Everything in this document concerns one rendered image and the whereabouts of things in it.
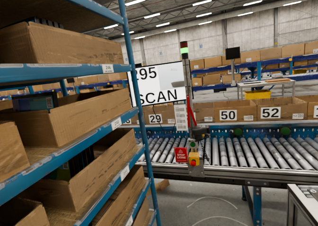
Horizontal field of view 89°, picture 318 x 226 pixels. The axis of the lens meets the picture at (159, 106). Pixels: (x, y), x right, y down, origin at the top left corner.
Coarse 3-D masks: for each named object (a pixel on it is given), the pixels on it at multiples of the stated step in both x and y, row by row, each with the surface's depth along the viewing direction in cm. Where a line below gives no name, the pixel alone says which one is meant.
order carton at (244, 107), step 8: (216, 104) 194; (224, 104) 191; (232, 104) 188; (240, 104) 186; (248, 104) 183; (216, 112) 168; (240, 112) 161; (248, 112) 158; (256, 112) 156; (216, 120) 170; (224, 120) 167; (232, 120) 165; (240, 120) 163; (256, 120) 158
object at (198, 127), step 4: (196, 128) 110; (200, 128) 109; (204, 128) 108; (208, 128) 107; (196, 132) 110; (200, 132) 109; (204, 132) 108; (208, 132) 108; (196, 136) 112; (200, 136) 112; (196, 140) 113; (200, 140) 112
